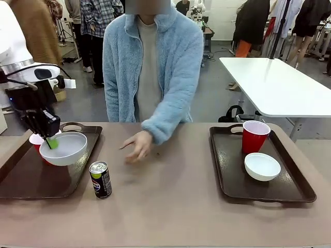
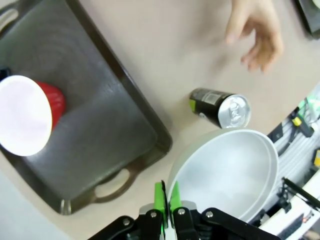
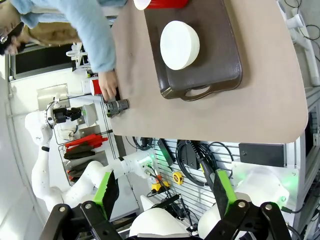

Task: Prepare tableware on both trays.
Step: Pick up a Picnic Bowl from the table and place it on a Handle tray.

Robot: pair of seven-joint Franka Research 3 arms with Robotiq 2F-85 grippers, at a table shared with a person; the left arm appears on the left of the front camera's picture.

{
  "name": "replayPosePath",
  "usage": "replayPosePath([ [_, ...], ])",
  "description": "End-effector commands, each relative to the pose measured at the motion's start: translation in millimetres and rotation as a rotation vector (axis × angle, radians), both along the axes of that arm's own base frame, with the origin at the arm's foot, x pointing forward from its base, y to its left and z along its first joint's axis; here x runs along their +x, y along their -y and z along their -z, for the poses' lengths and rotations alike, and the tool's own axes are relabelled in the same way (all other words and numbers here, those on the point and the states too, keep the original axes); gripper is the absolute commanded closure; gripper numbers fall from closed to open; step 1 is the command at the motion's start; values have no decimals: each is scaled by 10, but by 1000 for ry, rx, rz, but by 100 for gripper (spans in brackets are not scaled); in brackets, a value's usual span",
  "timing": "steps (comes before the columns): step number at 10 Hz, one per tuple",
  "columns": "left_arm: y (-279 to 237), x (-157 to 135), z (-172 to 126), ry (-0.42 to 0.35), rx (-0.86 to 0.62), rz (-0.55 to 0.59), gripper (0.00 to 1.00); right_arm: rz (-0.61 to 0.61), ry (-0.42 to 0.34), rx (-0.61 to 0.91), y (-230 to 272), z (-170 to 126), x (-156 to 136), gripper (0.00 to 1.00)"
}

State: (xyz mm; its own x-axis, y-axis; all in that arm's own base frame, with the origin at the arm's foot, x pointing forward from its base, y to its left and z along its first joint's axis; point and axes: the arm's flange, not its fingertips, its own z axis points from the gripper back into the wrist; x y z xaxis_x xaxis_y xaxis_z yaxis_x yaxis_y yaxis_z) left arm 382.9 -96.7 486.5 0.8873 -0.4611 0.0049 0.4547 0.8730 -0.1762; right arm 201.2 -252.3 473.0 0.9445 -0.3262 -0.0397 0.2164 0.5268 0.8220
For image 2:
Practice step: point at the brown plastic tray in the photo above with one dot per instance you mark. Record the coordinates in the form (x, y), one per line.
(308, 22)
(105, 125)

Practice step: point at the person's left hand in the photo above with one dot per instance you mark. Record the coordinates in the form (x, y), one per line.
(265, 30)

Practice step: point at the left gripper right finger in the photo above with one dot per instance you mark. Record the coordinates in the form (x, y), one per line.
(176, 197)

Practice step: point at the red plastic cup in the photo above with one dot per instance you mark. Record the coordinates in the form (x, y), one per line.
(22, 115)

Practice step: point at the black Pepsi can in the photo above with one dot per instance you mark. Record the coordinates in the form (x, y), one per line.
(212, 102)

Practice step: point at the yellow black clamp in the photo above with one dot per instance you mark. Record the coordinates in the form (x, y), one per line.
(301, 126)

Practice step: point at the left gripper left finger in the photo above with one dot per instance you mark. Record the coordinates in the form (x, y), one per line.
(158, 195)

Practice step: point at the grey plastic bowl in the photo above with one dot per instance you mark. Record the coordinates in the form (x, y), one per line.
(225, 170)

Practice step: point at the black metal rod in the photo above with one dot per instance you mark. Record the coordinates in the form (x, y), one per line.
(302, 193)

